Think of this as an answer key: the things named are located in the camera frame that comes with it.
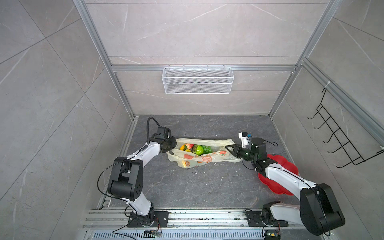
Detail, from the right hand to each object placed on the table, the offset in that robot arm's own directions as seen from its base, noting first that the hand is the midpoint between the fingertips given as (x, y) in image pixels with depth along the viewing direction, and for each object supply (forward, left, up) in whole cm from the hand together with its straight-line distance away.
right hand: (225, 146), depth 84 cm
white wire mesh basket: (+44, +14, +15) cm, 49 cm away
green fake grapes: (+3, +10, -9) cm, 14 cm away
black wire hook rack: (-17, -49, +17) cm, 54 cm away
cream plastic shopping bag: (-5, +23, -6) cm, 24 cm away
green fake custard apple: (+1, +15, -5) cm, 16 cm away
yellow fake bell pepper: (+6, +26, -10) cm, 28 cm away
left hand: (+9, +30, -6) cm, 32 cm away
